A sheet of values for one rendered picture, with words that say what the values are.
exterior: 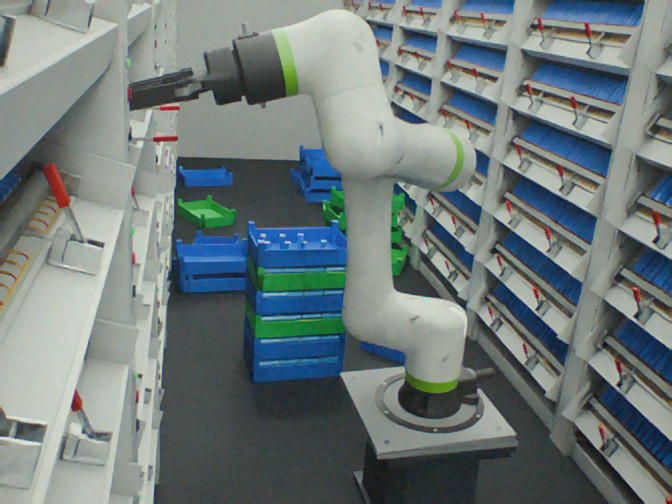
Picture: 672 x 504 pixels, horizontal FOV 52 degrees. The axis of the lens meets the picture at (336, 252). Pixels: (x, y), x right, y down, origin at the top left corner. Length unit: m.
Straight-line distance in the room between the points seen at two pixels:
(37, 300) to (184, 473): 1.38
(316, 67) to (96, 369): 0.47
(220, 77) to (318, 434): 1.31
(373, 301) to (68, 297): 1.05
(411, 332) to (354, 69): 0.74
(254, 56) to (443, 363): 0.86
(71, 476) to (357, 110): 0.55
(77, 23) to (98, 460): 0.39
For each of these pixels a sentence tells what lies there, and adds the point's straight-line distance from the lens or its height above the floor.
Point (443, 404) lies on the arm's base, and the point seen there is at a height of 0.34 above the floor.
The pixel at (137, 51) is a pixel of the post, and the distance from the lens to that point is 1.46.
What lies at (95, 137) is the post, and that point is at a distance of 0.77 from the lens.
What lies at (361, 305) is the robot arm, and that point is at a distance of 1.54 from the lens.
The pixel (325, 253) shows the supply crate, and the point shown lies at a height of 0.44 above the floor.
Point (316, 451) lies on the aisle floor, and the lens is 1.97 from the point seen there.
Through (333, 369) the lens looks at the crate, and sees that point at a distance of 2.29.
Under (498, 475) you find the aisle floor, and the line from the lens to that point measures 2.00.
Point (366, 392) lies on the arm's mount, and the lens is 1.67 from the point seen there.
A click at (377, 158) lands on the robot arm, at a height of 0.98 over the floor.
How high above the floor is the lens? 1.18
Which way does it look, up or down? 20 degrees down
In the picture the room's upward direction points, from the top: 5 degrees clockwise
